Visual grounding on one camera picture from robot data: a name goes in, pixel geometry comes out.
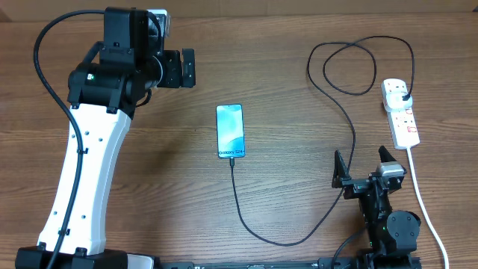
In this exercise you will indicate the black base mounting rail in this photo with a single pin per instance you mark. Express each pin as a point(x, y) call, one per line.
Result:
point(321, 263)

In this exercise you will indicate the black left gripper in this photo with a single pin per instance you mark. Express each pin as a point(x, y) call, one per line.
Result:
point(173, 78)

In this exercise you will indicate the Samsung Galaxy smartphone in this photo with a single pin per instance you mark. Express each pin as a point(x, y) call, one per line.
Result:
point(230, 131)

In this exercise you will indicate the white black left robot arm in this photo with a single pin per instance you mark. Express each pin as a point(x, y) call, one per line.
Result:
point(116, 76)

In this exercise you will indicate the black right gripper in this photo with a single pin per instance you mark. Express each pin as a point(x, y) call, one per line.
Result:
point(354, 187)

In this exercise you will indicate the white USB charger plug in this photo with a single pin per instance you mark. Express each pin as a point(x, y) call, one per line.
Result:
point(394, 102)

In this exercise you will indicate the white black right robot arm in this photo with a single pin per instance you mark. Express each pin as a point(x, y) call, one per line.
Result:
point(392, 234)

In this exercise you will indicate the white power extension strip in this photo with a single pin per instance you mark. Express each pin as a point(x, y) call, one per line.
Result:
point(402, 124)

